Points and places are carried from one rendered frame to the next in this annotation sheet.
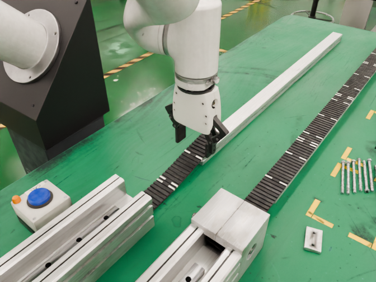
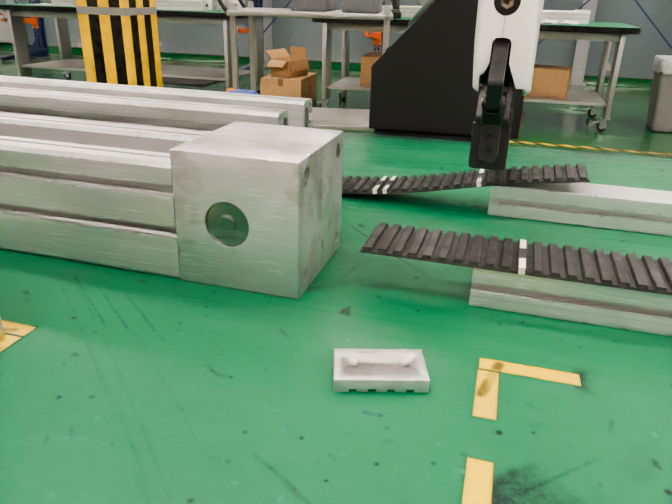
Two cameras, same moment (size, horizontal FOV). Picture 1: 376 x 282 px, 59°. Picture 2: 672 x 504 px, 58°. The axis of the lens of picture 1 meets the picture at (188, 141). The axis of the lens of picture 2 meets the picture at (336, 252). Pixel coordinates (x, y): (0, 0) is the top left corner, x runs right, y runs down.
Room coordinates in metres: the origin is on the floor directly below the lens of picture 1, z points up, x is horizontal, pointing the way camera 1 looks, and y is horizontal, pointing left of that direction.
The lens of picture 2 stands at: (0.25, -0.48, 0.97)
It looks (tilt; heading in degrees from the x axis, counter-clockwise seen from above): 23 degrees down; 68
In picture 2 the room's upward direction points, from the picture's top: 1 degrees clockwise
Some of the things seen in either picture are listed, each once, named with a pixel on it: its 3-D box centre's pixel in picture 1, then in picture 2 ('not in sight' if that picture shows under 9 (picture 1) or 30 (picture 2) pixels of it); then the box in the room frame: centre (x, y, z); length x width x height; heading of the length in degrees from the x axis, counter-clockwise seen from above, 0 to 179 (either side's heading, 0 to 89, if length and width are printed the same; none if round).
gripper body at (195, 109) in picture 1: (195, 103); (506, 22); (0.59, -0.02, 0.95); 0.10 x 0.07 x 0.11; 52
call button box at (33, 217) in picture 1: (46, 211); not in sight; (0.42, 0.27, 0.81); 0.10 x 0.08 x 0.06; 52
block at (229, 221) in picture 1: (222, 230); (270, 198); (0.37, -0.06, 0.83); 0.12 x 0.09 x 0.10; 52
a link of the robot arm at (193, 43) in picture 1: (194, 35); not in sight; (0.60, -0.01, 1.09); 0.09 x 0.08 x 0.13; 67
